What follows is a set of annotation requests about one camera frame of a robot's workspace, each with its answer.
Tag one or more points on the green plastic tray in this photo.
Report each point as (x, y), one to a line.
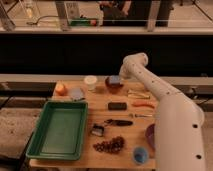
(59, 133)

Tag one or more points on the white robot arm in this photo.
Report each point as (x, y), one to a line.
(178, 120)

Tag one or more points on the red bowl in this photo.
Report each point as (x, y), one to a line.
(113, 88)

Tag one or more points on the orange carrot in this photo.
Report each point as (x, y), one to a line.
(143, 104)

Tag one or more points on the silver fork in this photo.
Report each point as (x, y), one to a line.
(140, 115)

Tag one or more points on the purple bowl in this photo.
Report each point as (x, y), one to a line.
(149, 134)

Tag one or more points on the small black metal clip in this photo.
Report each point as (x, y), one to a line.
(97, 130)

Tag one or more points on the person in background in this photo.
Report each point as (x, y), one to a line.
(115, 12)

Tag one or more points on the black rectangular block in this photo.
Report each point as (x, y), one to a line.
(117, 106)

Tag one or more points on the wooden table board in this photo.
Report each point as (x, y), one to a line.
(98, 112)

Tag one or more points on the blue sponge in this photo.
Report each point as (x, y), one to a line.
(114, 79)

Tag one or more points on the orange fruit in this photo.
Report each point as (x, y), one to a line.
(60, 89)

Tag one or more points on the bunch of dark grapes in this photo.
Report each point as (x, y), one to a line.
(113, 146)

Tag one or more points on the yellow banana peeler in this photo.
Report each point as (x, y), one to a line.
(137, 95)

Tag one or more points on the blue cup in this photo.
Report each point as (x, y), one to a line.
(140, 155)

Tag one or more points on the black handled knife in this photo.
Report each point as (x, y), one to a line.
(119, 123)

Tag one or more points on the white cup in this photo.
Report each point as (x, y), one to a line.
(90, 81)

